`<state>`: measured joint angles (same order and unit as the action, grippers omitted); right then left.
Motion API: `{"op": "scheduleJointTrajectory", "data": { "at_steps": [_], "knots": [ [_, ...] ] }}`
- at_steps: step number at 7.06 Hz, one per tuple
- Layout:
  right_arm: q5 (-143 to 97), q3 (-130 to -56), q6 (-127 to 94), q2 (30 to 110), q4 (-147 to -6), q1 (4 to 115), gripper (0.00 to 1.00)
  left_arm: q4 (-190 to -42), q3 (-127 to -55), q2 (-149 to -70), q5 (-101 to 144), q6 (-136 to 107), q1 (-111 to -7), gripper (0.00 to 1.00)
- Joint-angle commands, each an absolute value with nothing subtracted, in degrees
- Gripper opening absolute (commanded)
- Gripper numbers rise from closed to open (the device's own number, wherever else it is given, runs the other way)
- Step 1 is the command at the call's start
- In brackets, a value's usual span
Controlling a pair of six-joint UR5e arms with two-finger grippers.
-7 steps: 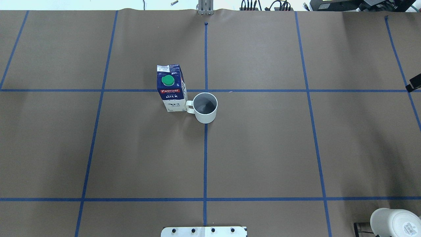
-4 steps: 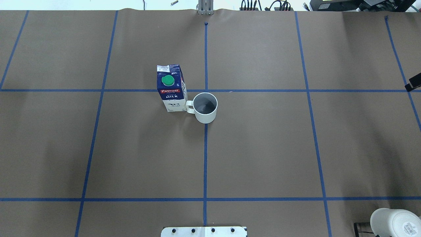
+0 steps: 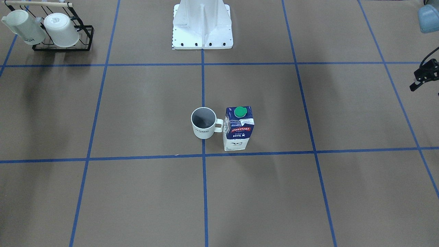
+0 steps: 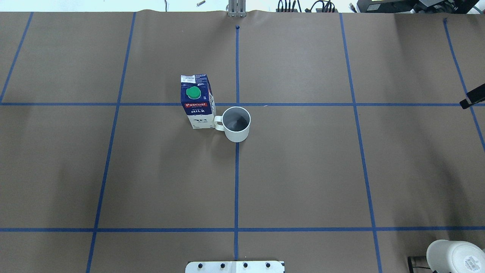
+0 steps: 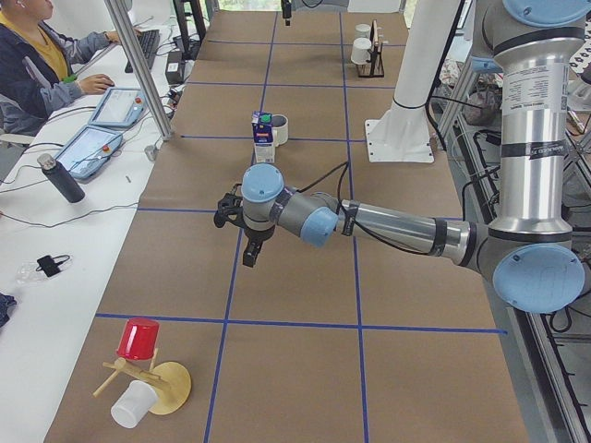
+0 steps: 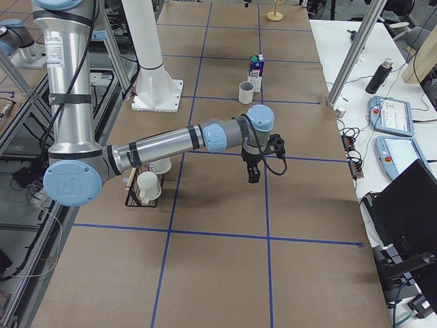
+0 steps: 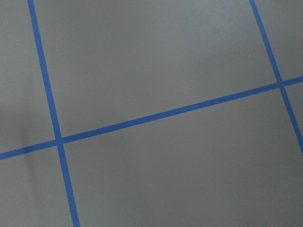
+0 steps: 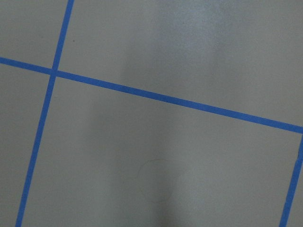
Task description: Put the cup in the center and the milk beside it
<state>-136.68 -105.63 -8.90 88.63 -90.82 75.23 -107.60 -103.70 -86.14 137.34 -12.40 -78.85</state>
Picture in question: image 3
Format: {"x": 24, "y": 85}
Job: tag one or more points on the black wire mug rack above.
{"x": 39, "y": 10}

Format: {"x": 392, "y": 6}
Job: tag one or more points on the white HOME mug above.
{"x": 205, "y": 123}

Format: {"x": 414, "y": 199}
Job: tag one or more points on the white mug rack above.
{"x": 61, "y": 29}
{"x": 21, "y": 23}

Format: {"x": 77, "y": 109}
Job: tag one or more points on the blue Pascual milk carton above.
{"x": 238, "y": 127}

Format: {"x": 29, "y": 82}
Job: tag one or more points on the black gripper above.
{"x": 426, "y": 74}

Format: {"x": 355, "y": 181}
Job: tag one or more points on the white mug upper rack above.
{"x": 61, "y": 29}

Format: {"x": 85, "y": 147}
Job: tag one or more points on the white mug lower rack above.
{"x": 21, "y": 23}

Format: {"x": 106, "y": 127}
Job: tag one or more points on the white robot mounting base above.
{"x": 202, "y": 24}

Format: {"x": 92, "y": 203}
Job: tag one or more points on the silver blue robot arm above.
{"x": 428, "y": 17}

